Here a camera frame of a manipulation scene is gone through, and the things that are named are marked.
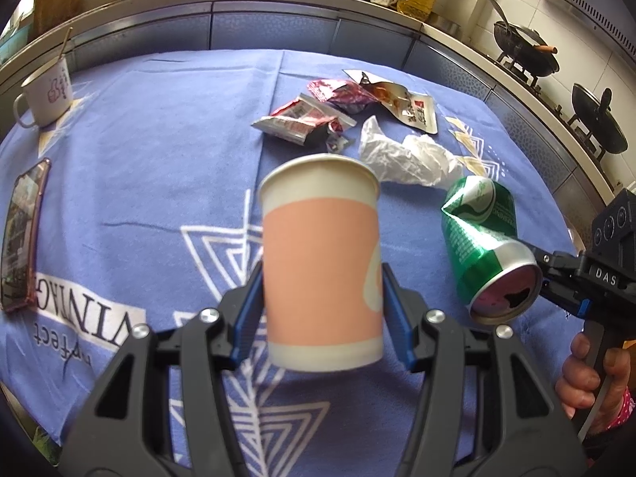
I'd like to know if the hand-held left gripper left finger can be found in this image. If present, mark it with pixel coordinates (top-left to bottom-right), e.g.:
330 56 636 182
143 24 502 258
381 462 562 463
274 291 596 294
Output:
60 258 264 477

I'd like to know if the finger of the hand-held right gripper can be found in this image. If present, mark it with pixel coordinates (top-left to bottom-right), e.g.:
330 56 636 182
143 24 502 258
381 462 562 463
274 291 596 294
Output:
519 241 584 284
539 283 592 319

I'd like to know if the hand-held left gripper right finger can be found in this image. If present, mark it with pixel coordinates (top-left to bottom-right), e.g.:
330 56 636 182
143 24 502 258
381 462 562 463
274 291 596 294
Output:
380 263 584 477

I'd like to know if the green drink can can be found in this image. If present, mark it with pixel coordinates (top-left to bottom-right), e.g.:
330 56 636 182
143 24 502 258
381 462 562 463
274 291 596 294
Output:
441 175 543 326

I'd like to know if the pink white paper cup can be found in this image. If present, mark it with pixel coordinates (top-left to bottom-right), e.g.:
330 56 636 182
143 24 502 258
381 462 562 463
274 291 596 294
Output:
257 154 384 372

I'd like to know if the person's right forearm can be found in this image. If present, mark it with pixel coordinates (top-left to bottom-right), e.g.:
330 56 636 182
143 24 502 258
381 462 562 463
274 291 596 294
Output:
581 388 636 463

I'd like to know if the person's right hand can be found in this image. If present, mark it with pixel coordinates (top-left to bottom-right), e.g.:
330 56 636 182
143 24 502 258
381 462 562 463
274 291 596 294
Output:
555 332 636 433

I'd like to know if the black lidded pot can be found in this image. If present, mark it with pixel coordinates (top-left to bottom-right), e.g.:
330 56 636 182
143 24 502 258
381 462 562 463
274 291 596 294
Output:
566 83 629 156

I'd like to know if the crumpled white tissue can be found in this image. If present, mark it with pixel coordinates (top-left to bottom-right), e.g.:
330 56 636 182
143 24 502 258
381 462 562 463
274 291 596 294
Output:
359 115 464 190

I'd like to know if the gas stove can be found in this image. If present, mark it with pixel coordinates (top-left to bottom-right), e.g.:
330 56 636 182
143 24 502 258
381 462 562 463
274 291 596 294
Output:
489 54 632 180

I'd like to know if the blue printed tablecloth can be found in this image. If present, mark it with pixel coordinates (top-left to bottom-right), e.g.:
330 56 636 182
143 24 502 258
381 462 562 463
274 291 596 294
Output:
0 48 582 477

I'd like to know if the small dark wrapper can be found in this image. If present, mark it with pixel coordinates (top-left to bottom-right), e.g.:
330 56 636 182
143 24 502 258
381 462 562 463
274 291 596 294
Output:
324 129 355 154

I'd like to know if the red white snack wrapper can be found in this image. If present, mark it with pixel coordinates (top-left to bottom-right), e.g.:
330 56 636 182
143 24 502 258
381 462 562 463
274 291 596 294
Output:
250 94 356 146

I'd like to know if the white orange snack wrapper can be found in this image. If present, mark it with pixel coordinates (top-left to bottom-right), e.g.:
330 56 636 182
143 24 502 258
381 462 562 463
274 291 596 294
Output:
343 68 439 135

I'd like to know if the black wok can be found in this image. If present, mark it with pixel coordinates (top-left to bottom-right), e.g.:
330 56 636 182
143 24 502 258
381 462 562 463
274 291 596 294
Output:
484 0 560 78

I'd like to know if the maroon crumpled wrapper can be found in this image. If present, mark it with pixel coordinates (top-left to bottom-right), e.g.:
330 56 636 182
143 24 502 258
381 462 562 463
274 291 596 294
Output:
307 78 381 114

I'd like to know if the pink case smartphone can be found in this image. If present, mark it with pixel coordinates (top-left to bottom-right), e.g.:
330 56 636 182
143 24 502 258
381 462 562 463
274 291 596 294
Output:
0 158 52 313

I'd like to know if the kitchen counter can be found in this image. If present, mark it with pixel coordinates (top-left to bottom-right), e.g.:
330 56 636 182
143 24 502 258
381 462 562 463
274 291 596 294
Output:
0 0 636 239

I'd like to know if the white enamel mug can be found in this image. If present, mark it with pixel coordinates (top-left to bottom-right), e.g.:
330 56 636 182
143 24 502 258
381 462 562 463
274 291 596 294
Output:
13 54 75 129

